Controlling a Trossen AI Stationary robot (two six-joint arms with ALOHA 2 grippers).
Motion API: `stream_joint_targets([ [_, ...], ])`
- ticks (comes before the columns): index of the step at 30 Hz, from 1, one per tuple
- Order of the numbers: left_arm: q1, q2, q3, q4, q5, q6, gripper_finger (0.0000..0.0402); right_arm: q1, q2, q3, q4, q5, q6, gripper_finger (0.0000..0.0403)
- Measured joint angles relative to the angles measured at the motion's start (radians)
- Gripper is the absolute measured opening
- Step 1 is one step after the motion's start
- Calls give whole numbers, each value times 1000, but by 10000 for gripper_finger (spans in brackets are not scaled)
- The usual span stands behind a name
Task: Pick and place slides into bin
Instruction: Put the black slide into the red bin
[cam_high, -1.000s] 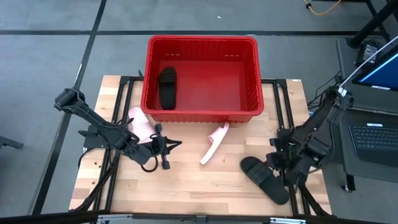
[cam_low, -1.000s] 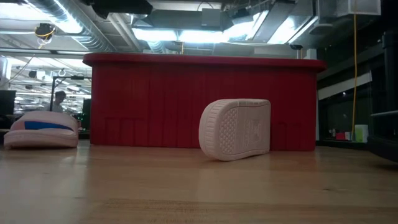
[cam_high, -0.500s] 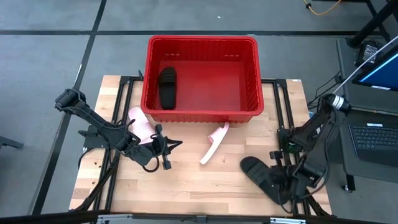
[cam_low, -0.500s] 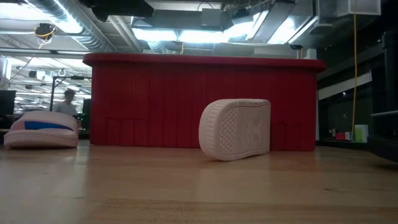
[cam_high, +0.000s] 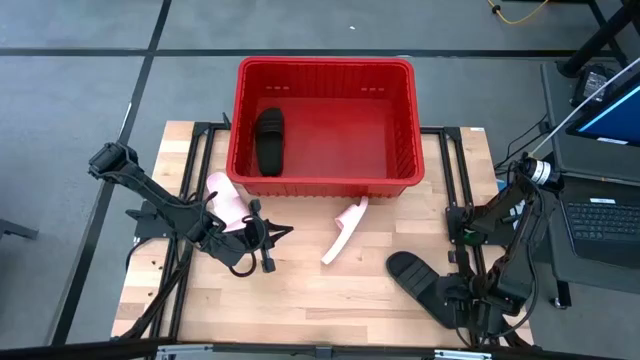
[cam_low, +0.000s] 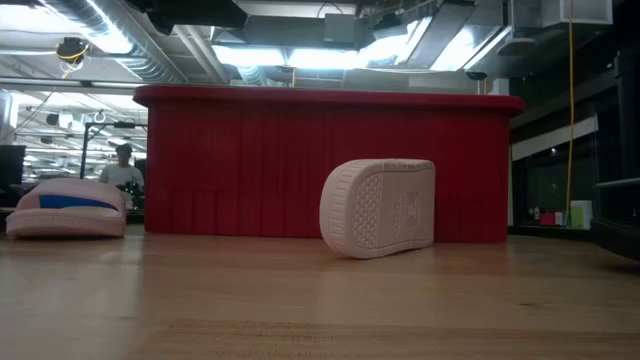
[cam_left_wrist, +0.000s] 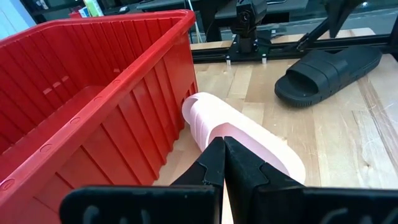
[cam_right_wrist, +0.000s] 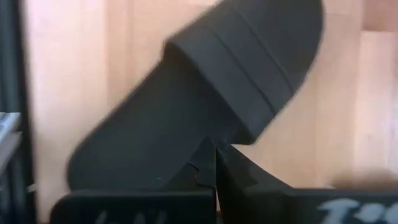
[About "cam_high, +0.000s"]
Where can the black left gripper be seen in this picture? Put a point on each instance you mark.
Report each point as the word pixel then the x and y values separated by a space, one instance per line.
pixel 232 250

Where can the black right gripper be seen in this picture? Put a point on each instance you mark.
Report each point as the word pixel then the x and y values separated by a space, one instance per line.
pixel 460 295

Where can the black foam slide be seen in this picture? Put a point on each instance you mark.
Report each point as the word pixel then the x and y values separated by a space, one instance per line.
pixel 412 280
pixel 270 145

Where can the pale pink foam slide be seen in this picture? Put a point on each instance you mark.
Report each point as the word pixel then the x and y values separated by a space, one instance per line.
pixel 227 197
pixel 347 220

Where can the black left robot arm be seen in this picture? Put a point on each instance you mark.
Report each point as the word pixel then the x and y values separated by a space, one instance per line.
pixel 145 187

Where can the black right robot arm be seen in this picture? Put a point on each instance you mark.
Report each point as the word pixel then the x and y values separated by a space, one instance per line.
pixel 515 265

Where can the red plastic bin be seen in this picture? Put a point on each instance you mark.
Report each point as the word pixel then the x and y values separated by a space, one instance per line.
pixel 330 145

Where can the black laptop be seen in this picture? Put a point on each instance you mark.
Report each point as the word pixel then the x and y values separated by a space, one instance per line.
pixel 605 220

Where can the thin white rod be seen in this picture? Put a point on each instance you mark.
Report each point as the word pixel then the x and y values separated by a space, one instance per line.
pixel 555 133

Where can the computer monitor blue screen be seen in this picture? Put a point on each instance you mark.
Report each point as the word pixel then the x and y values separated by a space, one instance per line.
pixel 615 117

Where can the black power adapter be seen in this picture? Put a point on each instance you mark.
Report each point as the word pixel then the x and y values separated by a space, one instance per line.
pixel 594 82

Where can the dark metal furniture leg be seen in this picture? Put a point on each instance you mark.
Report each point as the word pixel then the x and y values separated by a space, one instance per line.
pixel 15 229

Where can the black tripod stand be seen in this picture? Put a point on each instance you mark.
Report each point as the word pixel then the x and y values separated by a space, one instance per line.
pixel 595 40

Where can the silver aluminium extrusion post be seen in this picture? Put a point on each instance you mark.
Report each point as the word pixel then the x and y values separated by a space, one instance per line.
pixel 185 351
pixel 462 355

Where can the black aluminium table frame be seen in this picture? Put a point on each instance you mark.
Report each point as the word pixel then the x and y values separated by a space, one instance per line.
pixel 202 150

